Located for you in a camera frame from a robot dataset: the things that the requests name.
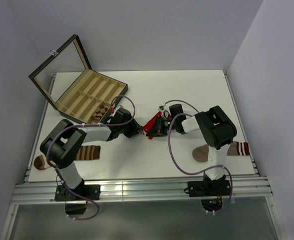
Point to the tan argyle sock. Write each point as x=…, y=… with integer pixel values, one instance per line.
x=98, y=114

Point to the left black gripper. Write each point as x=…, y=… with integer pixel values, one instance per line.
x=135, y=127

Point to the tan sock maroon stripes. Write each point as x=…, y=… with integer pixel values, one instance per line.
x=236, y=148

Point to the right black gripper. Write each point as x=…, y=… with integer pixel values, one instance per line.
x=158, y=130

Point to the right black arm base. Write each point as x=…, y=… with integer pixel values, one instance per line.
x=210, y=191

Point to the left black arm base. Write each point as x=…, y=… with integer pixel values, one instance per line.
x=91, y=192

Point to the brown striped sock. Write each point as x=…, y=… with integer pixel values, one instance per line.
x=86, y=153

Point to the red christmas sock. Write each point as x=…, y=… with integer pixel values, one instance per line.
x=150, y=125

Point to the black compartment display box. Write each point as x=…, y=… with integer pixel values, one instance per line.
x=70, y=85

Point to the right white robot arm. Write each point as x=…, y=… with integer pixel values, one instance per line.
x=216, y=128

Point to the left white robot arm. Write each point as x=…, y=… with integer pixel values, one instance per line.
x=63, y=143

